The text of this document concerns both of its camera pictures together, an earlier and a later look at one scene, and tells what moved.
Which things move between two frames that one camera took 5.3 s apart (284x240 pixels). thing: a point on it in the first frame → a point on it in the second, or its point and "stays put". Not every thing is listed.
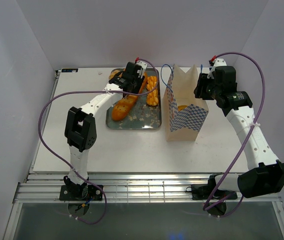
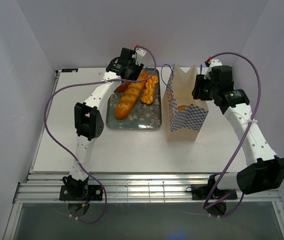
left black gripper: [136, 91] → [138, 70]
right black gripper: [199, 92] stays put
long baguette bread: [122, 108] stays put
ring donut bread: [181, 107] stays put
